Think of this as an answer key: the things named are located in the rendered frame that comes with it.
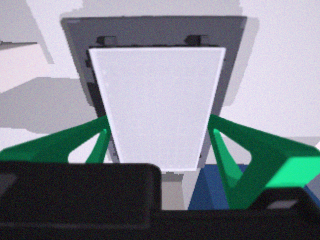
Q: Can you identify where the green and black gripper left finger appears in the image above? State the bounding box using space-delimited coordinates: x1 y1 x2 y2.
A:
0 115 111 163

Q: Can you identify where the grey bench mat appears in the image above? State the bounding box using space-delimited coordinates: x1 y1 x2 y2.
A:
0 0 320 151

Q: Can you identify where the blue bin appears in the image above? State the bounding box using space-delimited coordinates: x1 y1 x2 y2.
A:
187 165 320 210

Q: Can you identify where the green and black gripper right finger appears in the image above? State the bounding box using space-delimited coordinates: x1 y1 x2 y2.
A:
207 114 320 209

